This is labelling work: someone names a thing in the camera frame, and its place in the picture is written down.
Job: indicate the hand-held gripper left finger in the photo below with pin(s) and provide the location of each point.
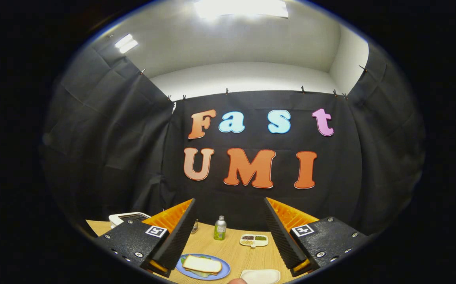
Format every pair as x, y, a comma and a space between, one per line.
178, 240

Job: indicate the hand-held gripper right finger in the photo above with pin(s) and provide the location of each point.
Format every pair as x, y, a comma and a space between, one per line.
281, 236

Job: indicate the green lettuce leaf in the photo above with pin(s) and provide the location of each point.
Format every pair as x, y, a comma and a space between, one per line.
182, 261

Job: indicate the toasted bread slice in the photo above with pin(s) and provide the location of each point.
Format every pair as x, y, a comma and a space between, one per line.
202, 264

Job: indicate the white divided bean dish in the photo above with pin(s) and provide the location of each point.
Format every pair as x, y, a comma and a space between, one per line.
253, 240

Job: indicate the green labelled metal bottle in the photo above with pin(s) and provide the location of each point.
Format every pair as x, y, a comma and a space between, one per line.
220, 230

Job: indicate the white square plate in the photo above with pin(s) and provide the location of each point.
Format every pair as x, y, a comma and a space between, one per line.
259, 276

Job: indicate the black backdrop cloth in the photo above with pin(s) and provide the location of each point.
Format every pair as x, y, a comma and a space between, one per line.
251, 201

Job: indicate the blue round plate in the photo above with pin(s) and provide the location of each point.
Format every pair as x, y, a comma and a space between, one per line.
224, 270

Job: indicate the white toaster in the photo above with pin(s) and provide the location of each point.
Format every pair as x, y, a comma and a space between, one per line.
117, 220

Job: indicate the small ceiling light panel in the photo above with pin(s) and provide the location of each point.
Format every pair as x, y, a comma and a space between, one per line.
126, 43

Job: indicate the large ceiling light panel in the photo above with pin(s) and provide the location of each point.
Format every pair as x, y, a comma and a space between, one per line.
240, 8

